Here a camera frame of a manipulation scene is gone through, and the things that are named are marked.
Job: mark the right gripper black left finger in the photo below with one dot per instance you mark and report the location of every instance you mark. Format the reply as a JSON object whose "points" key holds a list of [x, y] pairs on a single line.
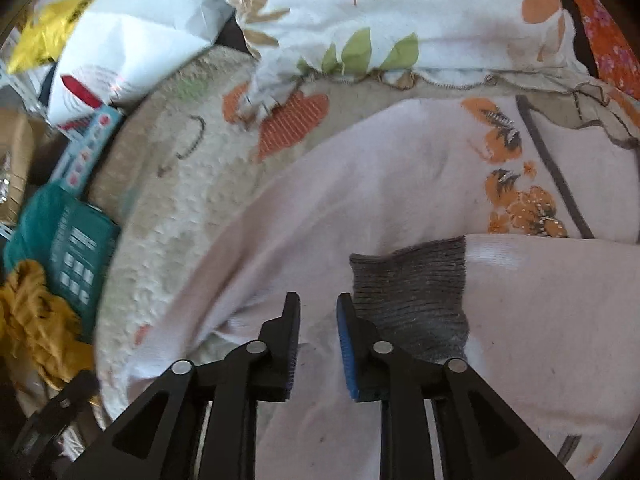
{"points": [[200, 421]]}

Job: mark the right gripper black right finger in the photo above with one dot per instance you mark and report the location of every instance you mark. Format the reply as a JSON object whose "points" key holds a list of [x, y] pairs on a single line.
{"points": [[437, 420]]}

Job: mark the pink sweater with grey cuffs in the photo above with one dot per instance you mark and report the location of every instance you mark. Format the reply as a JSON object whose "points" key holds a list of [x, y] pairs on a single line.
{"points": [[549, 319]]}

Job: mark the mustard striped garment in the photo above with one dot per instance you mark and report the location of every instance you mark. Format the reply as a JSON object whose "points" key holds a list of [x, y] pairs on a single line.
{"points": [[43, 326]]}

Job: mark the teal printed package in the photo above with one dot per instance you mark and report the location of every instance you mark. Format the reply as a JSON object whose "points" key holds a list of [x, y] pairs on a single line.
{"points": [[73, 241]]}

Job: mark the light blue patterned box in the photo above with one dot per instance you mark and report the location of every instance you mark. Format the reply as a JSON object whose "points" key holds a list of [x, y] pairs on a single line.
{"points": [[74, 168]]}

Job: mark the quilted heart-pattern bedspread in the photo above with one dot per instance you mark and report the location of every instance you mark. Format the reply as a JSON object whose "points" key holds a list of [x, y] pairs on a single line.
{"points": [[200, 169]]}

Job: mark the brown cardboard box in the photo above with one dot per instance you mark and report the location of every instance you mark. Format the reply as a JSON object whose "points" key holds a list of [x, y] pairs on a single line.
{"points": [[19, 139]]}

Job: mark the red floral cushion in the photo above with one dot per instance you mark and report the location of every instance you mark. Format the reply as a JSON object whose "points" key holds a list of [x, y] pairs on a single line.
{"points": [[602, 47]]}

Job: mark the yellow plastic bag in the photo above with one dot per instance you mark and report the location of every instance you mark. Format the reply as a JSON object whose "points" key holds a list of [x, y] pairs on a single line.
{"points": [[45, 34]]}

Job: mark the white floral pillow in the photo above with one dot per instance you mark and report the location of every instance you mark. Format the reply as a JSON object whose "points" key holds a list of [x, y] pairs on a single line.
{"points": [[449, 40]]}

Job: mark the white plastic bag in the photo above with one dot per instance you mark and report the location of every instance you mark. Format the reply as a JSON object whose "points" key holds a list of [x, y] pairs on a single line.
{"points": [[120, 50]]}

